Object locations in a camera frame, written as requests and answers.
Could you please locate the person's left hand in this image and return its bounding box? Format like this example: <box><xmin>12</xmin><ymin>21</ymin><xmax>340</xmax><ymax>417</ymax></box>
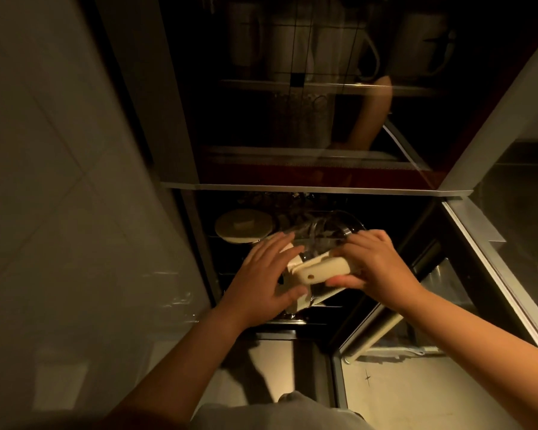
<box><xmin>217</xmin><ymin>231</ymin><xmax>309</xmax><ymax>330</ymax></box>

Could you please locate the cream round kettle lid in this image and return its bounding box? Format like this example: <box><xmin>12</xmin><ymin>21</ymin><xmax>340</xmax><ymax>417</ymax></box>
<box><xmin>214</xmin><ymin>208</ymin><xmax>277</xmax><ymax>245</ymax></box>

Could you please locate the person's right forearm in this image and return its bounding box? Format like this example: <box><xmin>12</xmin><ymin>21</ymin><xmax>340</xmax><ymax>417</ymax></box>
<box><xmin>394</xmin><ymin>286</ymin><xmax>538</xmax><ymax>430</ymax></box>

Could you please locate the person's shirt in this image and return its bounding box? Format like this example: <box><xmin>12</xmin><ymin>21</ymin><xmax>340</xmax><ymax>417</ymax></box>
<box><xmin>190</xmin><ymin>391</ymin><xmax>373</xmax><ymax>430</ymax></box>

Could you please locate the row of white dishes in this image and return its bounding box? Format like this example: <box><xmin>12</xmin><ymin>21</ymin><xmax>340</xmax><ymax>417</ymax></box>
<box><xmin>237</xmin><ymin>192</ymin><xmax>328</xmax><ymax>220</ymax></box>

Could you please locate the person's right hand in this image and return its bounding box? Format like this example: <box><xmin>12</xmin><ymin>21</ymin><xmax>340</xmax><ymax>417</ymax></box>
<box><xmin>327</xmin><ymin>229</ymin><xmax>427</xmax><ymax>309</ymax></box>

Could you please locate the glass kettle with cream base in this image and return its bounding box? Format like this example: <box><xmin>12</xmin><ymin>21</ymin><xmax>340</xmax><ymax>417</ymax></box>
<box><xmin>250</xmin><ymin>210</ymin><xmax>368</xmax><ymax>318</ymax></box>

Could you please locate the person's left forearm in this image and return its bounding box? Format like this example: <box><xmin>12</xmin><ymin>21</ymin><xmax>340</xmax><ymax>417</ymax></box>
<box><xmin>94</xmin><ymin>304</ymin><xmax>252</xmax><ymax>430</ymax></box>

